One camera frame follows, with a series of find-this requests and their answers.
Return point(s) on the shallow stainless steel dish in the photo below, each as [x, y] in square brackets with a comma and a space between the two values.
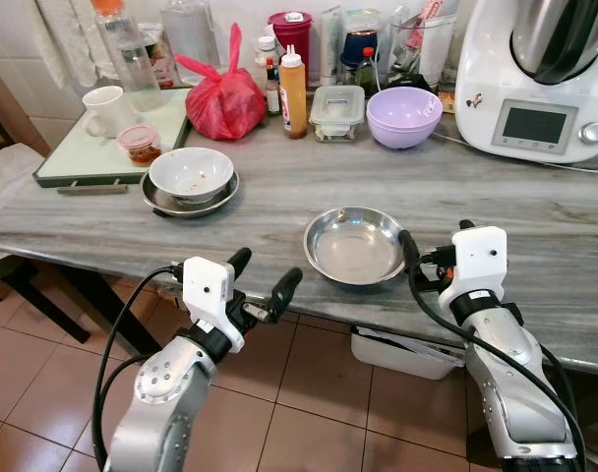
[353, 246]
[159, 202]

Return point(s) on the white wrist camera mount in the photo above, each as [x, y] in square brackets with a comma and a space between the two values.
[478, 261]
[207, 290]

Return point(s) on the purple plastic bowl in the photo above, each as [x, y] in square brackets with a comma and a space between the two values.
[404, 118]

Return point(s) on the red plastic bag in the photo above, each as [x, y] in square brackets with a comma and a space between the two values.
[223, 106]

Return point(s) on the small white-capped sauce bottle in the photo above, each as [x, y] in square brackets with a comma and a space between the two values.
[269, 74]

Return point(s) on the dark red canister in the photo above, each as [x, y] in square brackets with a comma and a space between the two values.
[292, 37]

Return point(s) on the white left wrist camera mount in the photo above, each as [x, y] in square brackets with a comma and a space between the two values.
[207, 290]

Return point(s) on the white hanging towel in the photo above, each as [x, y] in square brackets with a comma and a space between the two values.
[68, 29]

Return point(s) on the clear glass jar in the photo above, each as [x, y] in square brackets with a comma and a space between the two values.
[189, 34]

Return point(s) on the pale green tray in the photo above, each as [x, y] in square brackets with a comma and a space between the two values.
[83, 157]

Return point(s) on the white kitchen cooking machine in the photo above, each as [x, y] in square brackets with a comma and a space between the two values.
[496, 79]

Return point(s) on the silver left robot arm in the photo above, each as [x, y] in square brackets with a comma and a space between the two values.
[166, 379]

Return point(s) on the blue lidded jar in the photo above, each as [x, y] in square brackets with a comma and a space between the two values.
[360, 54]

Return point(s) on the brown wooden chair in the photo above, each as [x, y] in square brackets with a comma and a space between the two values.
[2, 113]

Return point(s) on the white plastic bag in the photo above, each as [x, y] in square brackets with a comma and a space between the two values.
[9, 182]

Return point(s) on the white mug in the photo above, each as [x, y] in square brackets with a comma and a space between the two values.
[104, 110]

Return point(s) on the clear bottle with orange cap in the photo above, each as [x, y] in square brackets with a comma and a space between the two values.
[130, 59]

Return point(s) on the orange sauce squeeze bottle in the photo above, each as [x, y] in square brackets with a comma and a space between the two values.
[293, 98]

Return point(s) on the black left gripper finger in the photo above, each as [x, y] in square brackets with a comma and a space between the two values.
[286, 287]
[240, 264]

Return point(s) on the clear lidded food container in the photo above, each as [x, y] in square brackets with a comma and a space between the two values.
[337, 113]

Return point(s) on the white ceramic bowl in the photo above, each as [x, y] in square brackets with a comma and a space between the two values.
[191, 175]

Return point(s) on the small red-lidded plastic tub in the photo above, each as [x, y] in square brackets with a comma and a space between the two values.
[140, 145]

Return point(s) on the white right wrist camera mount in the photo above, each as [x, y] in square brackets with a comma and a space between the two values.
[478, 261]

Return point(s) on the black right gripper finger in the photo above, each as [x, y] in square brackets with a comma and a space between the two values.
[411, 254]
[466, 225]

